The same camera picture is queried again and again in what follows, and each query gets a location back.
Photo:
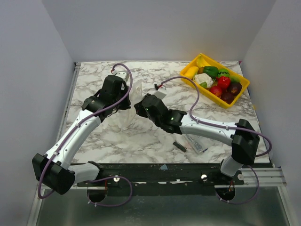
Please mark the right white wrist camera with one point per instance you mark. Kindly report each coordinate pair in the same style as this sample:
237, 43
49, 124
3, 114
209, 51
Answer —
160, 92

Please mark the red toy apple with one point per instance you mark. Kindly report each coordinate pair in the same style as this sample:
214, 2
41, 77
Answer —
216, 90

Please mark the black comb-like part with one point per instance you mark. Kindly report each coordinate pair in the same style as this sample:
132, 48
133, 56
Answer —
179, 146

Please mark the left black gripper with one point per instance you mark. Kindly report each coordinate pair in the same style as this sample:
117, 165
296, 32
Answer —
126, 105

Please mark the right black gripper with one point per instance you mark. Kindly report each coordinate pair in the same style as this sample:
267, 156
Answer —
141, 107

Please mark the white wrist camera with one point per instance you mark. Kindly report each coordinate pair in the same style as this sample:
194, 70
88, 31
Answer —
123, 74
160, 92

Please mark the aluminium extrusion rail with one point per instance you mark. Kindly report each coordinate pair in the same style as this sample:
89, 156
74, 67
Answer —
268, 177

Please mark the green toy bell pepper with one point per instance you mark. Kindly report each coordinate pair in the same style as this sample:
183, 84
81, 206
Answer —
211, 71

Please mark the green toy watermelon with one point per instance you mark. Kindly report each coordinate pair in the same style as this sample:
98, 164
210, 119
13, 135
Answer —
223, 73

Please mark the yellow toy mango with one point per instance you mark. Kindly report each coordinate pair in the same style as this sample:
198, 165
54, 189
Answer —
191, 72

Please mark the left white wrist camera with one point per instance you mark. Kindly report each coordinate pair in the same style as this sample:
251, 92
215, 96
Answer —
123, 74

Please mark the brown toy kiwi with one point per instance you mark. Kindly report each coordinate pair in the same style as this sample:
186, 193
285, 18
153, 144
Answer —
201, 70

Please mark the yellow toy banana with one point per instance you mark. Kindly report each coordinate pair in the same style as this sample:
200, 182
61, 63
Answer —
201, 61

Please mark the dark red toy plum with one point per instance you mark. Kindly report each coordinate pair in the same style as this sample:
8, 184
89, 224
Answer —
227, 97

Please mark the yellow plastic bin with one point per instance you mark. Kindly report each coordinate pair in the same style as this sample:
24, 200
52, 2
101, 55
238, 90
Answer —
205, 92

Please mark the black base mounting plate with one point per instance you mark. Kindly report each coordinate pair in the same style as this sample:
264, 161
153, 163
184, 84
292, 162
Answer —
159, 179

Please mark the white toy cauliflower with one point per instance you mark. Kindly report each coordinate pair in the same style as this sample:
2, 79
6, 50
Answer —
203, 80

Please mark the dark purple toy fruit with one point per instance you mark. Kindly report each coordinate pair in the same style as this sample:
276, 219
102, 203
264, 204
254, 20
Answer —
234, 88

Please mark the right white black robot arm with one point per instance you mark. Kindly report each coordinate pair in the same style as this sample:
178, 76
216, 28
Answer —
241, 136

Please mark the clear bag of screws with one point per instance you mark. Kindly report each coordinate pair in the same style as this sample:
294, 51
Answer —
196, 143

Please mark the clear zip top bag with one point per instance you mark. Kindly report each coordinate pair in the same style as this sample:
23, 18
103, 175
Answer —
125, 117

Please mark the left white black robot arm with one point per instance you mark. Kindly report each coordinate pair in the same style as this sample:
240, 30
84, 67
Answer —
54, 168

